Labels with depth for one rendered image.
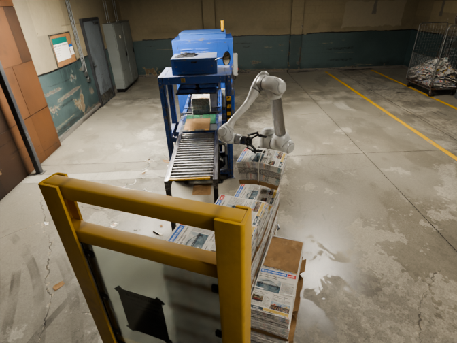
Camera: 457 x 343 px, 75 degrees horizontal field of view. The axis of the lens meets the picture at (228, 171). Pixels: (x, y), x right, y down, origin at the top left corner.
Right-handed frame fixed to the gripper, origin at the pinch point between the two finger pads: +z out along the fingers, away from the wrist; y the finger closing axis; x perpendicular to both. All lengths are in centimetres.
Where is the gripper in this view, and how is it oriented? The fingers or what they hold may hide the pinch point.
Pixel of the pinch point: (264, 143)
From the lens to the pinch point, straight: 259.3
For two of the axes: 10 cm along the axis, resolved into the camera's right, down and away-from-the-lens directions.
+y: -0.4, 8.5, 5.3
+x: -3.2, 4.9, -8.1
